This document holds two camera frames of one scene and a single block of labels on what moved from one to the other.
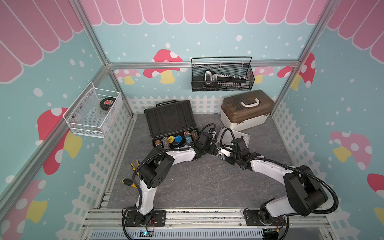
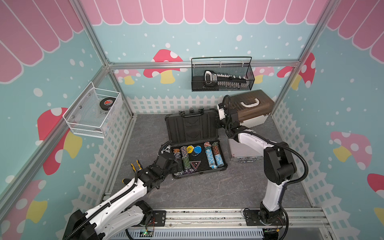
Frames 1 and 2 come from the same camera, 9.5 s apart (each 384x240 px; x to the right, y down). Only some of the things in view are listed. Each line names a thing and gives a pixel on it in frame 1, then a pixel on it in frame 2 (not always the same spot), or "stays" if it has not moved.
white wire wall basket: (92, 113) stays
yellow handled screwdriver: (128, 182) stays
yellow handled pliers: (133, 166) stays
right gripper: (229, 160) to (219, 120)
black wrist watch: (225, 80) stays
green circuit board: (146, 233) stays
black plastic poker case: (171, 118) to (193, 135)
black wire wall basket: (221, 74) stays
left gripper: (211, 151) to (174, 169)
